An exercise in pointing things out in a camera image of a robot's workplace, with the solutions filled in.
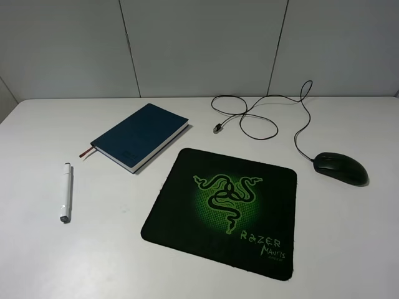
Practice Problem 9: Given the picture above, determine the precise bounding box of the black computer mouse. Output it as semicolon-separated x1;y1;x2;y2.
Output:
312;152;369;186

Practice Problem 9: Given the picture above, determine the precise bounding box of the white pen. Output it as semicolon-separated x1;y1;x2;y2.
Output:
60;163;72;224

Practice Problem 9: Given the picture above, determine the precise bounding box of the dark blue notebook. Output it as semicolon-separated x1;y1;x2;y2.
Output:
90;103;188;173

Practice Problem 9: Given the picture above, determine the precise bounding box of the black green Razer mouse pad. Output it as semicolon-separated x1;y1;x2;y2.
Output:
141;148;297;281

